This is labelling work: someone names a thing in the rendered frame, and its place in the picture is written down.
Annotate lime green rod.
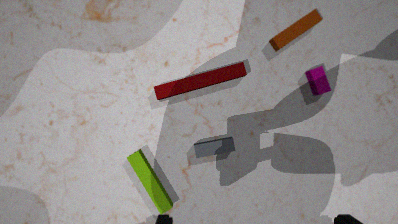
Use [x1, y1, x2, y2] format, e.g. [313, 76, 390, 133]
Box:
[127, 149, 173, 214]

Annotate grey rectangular rod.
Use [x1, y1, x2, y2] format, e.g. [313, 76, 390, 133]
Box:
[194, 137, 235, 158]

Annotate dark red rectangular bar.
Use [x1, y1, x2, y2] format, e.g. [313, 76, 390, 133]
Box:
[154, 62, 247, 100]

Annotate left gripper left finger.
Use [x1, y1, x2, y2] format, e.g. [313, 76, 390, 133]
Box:
[155, 214, 173, 224]

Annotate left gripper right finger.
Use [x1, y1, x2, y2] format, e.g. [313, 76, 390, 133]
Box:
[334, 214, 363, 224]

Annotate orange rod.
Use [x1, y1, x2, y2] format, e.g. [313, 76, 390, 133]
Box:
[269, 9, 323, 51]

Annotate magenta rectangular block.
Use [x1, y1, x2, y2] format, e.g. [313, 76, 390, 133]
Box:
[305, 66, 331, 96]

